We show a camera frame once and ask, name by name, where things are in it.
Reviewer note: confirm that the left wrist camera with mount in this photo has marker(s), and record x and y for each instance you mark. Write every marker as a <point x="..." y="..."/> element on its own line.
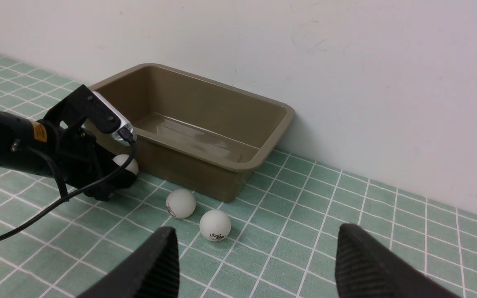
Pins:
<point x="83" y="105"/>

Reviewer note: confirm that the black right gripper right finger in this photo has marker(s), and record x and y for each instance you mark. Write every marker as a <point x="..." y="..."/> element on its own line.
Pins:
<point x="365" y="268"/>

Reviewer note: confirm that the brown plastic storage bin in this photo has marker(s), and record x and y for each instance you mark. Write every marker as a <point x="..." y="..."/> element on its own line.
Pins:
<point x="195" y="132"/>

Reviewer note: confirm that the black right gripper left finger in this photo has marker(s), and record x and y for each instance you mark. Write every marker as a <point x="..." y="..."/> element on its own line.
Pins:
<point x="151" y="271"/>

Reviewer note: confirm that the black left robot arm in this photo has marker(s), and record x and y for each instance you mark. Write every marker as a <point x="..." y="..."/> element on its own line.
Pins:
<point x="18" y="142"/>

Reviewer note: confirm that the green checkered tablecloth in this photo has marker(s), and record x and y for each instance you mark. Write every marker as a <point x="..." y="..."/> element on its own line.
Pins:
<point x="282" y="242"/>

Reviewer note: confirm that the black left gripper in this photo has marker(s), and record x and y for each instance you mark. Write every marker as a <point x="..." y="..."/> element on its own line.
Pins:
<point x="82" y="160"/>

